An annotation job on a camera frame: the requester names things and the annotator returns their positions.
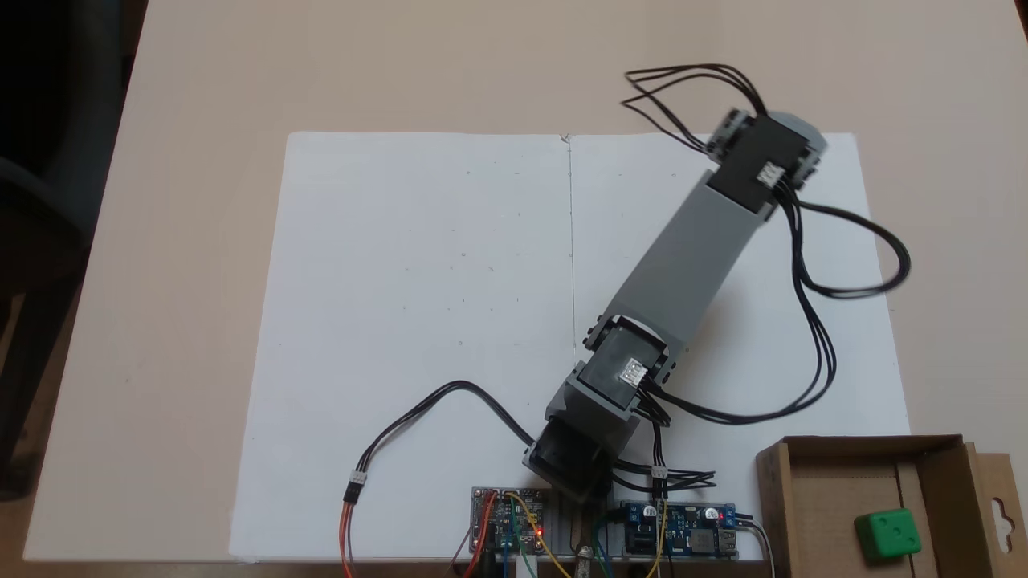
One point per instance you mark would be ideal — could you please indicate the green dice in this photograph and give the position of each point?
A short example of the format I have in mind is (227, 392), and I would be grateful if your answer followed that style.
(887, 534)

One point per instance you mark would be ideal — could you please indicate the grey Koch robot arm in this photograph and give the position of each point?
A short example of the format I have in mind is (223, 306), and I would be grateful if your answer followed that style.
(683, 257)

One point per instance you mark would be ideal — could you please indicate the white paper sheet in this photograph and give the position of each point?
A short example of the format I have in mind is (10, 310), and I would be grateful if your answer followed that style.
(626, 209)
(401, 265)

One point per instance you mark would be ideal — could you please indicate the green circuit board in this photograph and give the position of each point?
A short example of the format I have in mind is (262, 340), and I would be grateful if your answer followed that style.
(502, 522)

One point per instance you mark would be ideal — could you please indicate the metal table clamp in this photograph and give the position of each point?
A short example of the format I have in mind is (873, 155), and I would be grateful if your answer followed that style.
(584, 554)

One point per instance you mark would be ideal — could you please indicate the blue circuit board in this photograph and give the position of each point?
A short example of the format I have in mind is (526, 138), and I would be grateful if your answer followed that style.
(683, 534)

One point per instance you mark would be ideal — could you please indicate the brown cardboard box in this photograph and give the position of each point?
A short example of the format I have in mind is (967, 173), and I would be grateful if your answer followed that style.
(819, 514)

